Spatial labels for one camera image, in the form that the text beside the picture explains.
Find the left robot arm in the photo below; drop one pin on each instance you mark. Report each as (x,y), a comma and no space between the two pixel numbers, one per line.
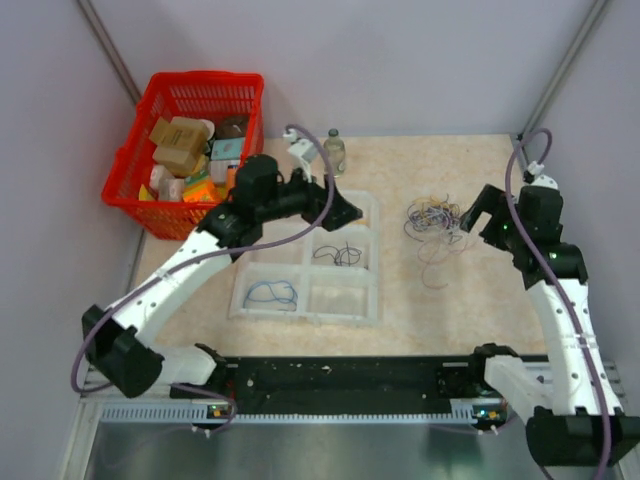
(120,339)

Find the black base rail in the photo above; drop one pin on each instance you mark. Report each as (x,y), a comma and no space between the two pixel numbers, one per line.
(346,385)

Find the brown cardboard box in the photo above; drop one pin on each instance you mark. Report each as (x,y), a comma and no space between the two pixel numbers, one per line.
(180,134)

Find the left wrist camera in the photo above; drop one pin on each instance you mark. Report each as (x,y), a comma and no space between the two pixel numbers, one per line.
(300,148)

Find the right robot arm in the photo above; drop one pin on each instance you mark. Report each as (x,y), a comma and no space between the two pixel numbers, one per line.
(577,420)

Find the red plastic basket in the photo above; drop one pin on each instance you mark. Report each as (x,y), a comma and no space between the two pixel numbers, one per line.
(212,95)

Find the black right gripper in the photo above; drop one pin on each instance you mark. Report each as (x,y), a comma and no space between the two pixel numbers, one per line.
(493,201)

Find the teal box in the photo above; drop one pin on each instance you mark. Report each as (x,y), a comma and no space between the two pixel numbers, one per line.
(227,149)

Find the clear glass bottle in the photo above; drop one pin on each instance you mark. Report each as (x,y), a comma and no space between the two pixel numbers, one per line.
(335,147)

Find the orange carton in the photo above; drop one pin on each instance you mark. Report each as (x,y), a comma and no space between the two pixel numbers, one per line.
(202,191)

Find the white compartment organizer tray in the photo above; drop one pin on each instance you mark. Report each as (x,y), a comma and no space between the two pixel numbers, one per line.
(321,278)

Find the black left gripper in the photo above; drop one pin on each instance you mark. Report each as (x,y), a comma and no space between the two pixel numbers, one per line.
(317,197)

